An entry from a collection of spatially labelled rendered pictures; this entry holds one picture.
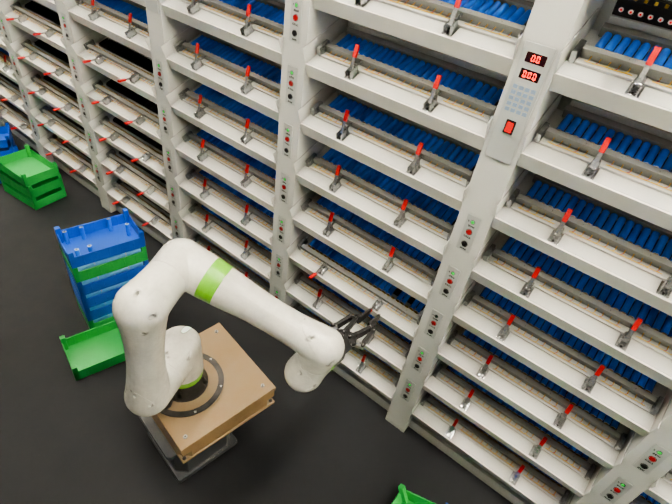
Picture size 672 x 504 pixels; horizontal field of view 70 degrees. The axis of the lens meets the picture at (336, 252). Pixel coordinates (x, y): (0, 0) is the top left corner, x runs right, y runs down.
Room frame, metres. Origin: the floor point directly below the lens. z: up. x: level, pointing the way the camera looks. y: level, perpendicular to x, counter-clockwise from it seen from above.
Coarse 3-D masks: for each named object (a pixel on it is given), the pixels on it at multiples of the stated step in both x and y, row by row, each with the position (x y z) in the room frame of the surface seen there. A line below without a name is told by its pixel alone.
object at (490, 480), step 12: (336, 372) 1.34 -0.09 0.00; (348, 372) 1.32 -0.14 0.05; (360, 384) 1.27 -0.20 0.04; (372, 396) 1.23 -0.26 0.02; (384, 408) 1.20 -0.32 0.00; (420, 432) 1.10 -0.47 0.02; (432, 432) 1.09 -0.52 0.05; (444, 444) 1.04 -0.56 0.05; (456, 456) 1.01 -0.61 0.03; (468, 468) 0.98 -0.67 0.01; (480, 468) 0.97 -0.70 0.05; (492, 480) 0.93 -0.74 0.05; (504, 492) 0.90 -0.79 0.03
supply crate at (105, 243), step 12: (120, 216) 1.66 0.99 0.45; (72, 228) 1.52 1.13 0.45; (84, 228) 1.55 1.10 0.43; (96, 228) 1.58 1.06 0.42; (120, 228) 1.62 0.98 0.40; (132, 228) 1.64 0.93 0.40; (60, 240) 1.43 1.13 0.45; (72, 240) 1.49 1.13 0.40; (84, 240) 1.51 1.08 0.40; (96, 240) 1.52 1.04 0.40; (108, 240) 1.53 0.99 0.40; (120, 240) 1.54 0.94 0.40; (132, 240) 1.50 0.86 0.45; (144, 240) 1.54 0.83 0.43; (72, 252) 1.35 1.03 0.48; (84, 252) 1.43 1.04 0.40; (96, 252) 1.40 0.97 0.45; (108, 252) 1.43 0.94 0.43; (120, 252) 1.46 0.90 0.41; (72, 264) 1.34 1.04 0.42; (84, 264) 1.36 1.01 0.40
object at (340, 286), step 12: (300, 240) 1.52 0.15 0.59; (288, 252) 1.46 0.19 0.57; (300, 252) 1.49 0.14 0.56; (300, 264) 1.43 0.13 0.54; (312, 264) 1.43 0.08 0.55; (324, 276) 1.38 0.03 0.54; (336, 276) 1.38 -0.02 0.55; (336, 288) 1.34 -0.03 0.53; (348, 288) 1.33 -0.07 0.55; (360, 300) 1.28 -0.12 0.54; (372, 300) 1.28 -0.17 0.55; (372, 312) 1.25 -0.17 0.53; (384, 312) 1.24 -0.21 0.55; (396, 312) 1.24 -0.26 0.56; (420, 312) 1.24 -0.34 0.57; (396, 324) 1.19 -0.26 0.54; (408, 324) 1.19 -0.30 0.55; (408, 336) 1.17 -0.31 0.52
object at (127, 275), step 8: (144, 264) 1.53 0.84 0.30; (128, 272) 1.48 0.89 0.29; (136, 272) 1.50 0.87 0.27; (72, 280) 1.41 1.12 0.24; (104, 280) 1.40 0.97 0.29; (112, 280) 1.43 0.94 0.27; (120, 280) 1.45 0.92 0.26; (80, 288) 1.34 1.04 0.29; (88, 288) 1.36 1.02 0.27; (96, 288) 1.38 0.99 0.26; (104, 288) 1.40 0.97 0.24
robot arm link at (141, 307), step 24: (144, 288) 0.73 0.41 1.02; (168, 288) 0.76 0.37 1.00; (120, 312) 0.68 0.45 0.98; (144, 312) 0.69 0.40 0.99; (168, 312) 0.73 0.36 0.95; (144, 336) 0.68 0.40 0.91; (144, 360) 0.69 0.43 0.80; (144, 384) 0.70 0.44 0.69; (168, 384) 0.76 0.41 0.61; (144, 408) 0.69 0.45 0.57
